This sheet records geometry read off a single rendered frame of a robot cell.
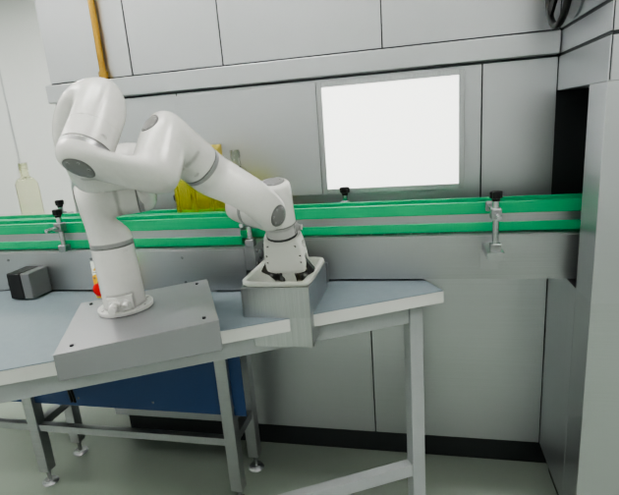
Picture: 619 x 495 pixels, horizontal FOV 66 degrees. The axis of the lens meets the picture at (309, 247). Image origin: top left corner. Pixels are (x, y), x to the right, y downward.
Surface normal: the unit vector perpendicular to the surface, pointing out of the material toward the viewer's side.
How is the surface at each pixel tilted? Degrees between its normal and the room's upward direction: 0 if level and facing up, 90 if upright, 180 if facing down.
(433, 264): 90
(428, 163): 90
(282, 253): 106
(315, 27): 90
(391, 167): 90
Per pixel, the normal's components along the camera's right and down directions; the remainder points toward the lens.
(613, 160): -0.21, 0.25
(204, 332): 0.28, 0.22
